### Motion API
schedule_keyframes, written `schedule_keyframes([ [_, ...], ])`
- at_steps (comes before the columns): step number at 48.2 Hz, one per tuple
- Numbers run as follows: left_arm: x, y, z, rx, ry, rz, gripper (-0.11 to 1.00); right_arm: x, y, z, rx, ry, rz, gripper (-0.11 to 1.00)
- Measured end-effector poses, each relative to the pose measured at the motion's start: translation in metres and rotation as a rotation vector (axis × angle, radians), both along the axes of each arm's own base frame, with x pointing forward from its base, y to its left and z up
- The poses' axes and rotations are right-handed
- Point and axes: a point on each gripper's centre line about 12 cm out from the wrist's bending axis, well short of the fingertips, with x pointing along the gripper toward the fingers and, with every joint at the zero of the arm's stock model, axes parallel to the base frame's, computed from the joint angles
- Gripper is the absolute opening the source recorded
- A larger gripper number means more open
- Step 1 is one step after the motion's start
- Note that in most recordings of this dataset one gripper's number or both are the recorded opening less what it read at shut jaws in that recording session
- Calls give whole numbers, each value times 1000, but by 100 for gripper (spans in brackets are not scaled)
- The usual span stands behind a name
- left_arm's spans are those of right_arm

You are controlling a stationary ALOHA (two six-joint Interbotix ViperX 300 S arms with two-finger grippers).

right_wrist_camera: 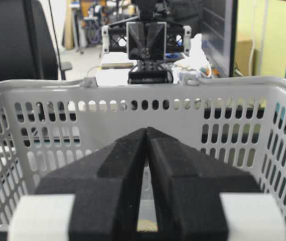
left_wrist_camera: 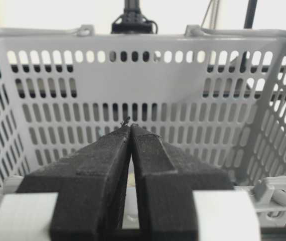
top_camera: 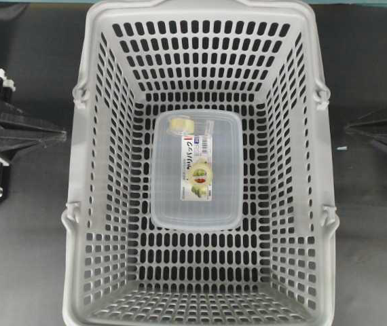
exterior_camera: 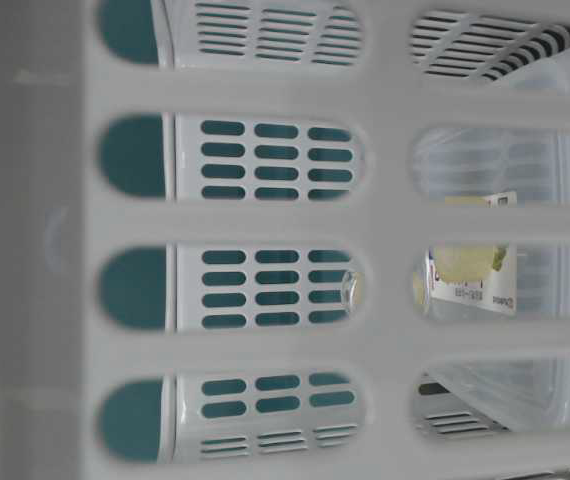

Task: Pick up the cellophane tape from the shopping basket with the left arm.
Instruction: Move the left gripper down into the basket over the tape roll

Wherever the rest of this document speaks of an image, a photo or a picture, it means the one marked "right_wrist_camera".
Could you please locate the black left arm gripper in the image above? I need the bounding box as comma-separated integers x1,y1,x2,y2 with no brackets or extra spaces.
101,22,191,84

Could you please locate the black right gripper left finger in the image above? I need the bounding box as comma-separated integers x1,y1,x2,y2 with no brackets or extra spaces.
8,127,148,241

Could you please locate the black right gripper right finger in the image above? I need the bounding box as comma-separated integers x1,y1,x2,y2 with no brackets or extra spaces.
147,127,286,240

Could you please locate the grey plastic shopping basket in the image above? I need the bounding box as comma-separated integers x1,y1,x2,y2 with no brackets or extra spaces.
0,77,286,225

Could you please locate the white plastic bag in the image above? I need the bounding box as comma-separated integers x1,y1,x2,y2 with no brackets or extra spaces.
174,34,212,78

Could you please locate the dark monitor screen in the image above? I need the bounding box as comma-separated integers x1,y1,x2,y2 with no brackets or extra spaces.
201,0,238,78

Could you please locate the cardboard box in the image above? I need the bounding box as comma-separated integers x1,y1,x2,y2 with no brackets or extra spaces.
235,35,253,76

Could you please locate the black office chair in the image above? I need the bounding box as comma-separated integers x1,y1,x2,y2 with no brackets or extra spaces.
0,1,72,81

